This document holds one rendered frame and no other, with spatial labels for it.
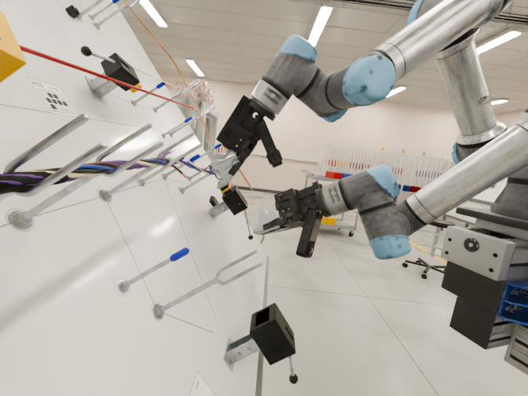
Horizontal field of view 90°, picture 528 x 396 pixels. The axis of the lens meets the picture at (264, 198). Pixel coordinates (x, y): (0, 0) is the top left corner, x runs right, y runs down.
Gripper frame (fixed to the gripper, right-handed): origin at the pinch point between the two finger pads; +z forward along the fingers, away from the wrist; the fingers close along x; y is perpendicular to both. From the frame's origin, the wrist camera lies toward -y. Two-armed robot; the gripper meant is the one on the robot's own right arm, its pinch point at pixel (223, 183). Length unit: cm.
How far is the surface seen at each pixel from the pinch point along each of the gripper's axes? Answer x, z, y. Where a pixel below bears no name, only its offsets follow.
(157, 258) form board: 29.7, 5.3, 5.5
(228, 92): -833, -5, 42
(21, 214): 40.7, -1.0, 17.5
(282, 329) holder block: 34.1, 3.7, -14.4
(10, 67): 41.6, -11.9, 21.0
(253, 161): -783, 125, -137
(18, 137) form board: 33.6, -3.2, 23.6
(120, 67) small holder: 13.8, -11.8, 25.5
